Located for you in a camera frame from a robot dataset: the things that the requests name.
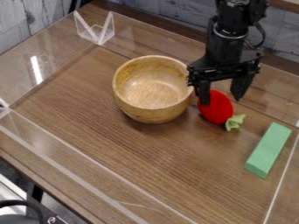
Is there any black table leg bracket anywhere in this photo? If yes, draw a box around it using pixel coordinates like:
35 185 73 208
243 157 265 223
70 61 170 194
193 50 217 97
27 182 82 224

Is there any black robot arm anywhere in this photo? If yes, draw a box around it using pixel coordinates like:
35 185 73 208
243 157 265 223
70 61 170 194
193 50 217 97
187 0 269 106

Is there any black cable bottom left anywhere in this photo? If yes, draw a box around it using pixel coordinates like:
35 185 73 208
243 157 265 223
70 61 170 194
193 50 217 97
0 199 45 224

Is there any wooden bowl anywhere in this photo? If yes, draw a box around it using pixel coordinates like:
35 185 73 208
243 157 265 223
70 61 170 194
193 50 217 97
113 55 194 123

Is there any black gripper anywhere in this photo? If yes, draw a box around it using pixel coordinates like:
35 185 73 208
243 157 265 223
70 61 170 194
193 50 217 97
187 50 263 106

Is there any clear acrylic corner bracket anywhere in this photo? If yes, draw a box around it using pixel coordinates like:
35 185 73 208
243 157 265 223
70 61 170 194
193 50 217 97
74 10 115 46

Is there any green rectangular block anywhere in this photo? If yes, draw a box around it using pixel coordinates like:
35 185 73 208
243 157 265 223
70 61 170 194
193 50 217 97
245 122 293 179

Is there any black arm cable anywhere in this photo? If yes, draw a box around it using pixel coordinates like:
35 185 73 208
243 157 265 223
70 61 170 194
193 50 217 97
245 22 268 50

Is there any red plush fruit green leaf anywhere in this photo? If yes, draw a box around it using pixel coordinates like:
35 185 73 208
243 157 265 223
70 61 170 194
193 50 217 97
198 90 246 131

